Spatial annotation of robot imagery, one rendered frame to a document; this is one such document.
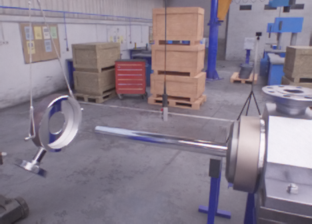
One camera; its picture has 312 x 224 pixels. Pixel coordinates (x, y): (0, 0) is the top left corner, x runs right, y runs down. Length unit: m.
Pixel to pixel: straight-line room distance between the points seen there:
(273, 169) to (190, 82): 4.36
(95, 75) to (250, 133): 4.99
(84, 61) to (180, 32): 2.32
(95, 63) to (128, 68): 0.77
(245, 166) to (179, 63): 4.39
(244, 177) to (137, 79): 4.95
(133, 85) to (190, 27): 1.92
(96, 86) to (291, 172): 5.22
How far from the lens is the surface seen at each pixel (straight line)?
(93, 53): 5.83
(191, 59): 5.30
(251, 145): 1.14
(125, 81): 5.96
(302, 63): 5.41
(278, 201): 1.02
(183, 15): 5.36
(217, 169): 1.71
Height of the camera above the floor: 1.68
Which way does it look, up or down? 18 degrees down
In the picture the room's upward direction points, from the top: straight up
